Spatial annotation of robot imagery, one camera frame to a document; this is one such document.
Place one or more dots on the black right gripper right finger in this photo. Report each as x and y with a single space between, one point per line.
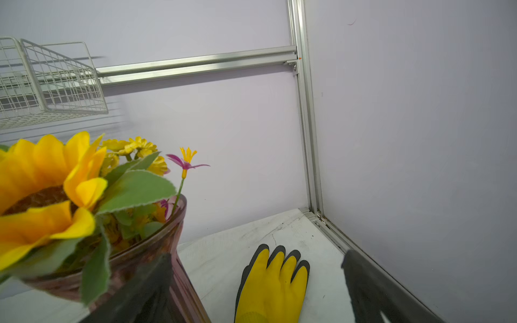
375 298

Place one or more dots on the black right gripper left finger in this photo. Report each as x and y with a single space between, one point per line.
145 298

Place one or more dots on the purple ribbed glass vase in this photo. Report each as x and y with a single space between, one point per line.
186 304

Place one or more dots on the yellow black work glove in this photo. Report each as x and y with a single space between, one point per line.
273 286

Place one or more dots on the artificial sunflower bouquet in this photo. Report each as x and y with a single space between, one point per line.
72 205

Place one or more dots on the white wire wall basket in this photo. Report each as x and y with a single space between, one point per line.
41 85

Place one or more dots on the aluminium frame back rail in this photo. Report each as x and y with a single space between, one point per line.
172 68

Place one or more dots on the aluminium frame right post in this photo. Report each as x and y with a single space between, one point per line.
302 71

